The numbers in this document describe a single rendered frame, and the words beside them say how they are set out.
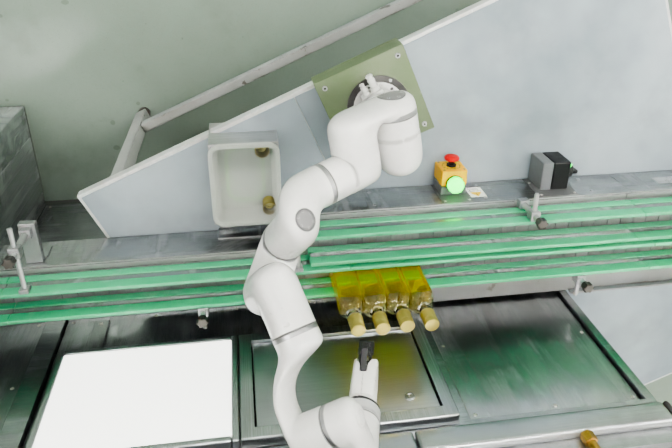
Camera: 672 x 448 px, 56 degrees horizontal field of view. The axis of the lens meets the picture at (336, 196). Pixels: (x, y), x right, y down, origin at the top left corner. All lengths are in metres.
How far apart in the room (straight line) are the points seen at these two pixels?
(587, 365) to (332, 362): 0.63
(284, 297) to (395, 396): 0.48
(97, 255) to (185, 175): 0.30
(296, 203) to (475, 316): 0.82
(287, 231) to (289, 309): 0.14
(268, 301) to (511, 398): 0.70
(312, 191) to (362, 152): 0.13
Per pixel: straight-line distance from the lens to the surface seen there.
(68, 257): 1.72
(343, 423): 1.10
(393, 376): 1.53
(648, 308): 2.35
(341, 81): 1.54
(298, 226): 1.11
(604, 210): 1.79
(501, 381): 1.61
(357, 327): 1.44
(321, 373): 1.53
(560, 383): 1.65
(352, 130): 1.19
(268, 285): 1.10
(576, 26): 1.78
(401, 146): 1.27
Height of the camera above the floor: 2.27
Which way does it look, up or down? 62 degrees down
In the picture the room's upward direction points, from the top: 161 degrees clockwise
